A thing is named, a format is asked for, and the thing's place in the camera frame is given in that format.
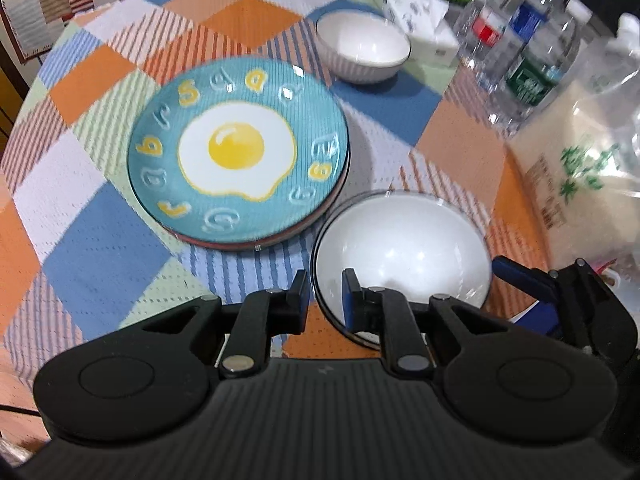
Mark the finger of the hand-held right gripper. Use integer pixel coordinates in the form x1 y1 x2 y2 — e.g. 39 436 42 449
492 256 562 305
520 305 560 339

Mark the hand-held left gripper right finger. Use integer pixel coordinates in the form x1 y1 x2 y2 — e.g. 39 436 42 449
341 269 516 376

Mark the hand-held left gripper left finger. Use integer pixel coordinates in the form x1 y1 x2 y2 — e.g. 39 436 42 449
120 270 310 381

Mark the white ribbed bowl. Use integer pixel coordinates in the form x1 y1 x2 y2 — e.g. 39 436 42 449
315 11 412 85
310 190 493 351

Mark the blue fried egg plate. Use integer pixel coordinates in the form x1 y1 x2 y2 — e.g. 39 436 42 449
127 57 351 251

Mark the clear plastic rice bag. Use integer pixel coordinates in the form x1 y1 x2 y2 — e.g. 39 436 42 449
505 12 640 302

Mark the green label water bottle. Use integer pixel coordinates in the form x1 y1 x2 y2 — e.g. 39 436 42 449
486 0 594 127

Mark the red label water bottle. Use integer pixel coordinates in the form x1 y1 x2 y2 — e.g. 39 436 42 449
457 0 538 67

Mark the checked patchwork tablecloth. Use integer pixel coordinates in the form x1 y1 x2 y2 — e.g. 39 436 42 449
0 0 551 391

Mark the blue label water bottle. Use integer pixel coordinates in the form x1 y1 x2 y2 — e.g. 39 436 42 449
500 0 571 63

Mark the white tissue box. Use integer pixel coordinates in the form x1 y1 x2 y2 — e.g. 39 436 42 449
382 0 461 64

